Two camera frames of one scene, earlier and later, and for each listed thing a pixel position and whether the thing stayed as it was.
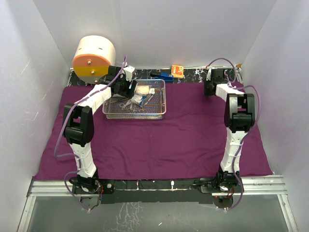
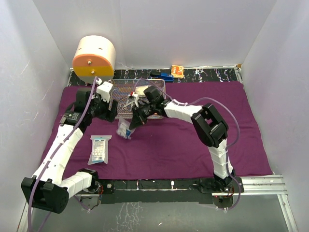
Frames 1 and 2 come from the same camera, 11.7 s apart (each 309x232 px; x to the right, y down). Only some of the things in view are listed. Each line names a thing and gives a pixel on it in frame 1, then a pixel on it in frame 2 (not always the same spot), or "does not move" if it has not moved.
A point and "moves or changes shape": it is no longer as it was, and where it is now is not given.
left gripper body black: x=124 y=86 → x=100 y=109
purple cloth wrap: x=191 y=140 does not move
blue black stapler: x=166 y=76 does not move
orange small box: x=177 y=71 does not move
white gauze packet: x=118 y=95 → x=100 y=149
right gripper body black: x=207 y=84 → x=147 y=110
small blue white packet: x=138 y=98 moves or changes shape
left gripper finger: x=132 y=88 → x=114 y=112
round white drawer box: x=92 y=55 does not move
